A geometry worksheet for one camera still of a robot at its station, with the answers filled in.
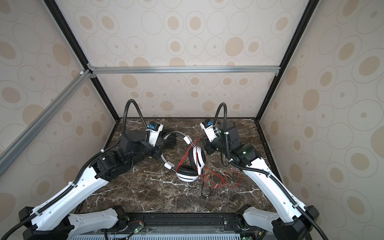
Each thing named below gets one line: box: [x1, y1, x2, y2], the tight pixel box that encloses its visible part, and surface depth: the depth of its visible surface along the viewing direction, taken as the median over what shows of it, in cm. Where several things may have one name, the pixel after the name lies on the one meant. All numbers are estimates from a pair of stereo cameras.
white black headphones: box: [160, 130, 206, 182], surface depth 60 cm
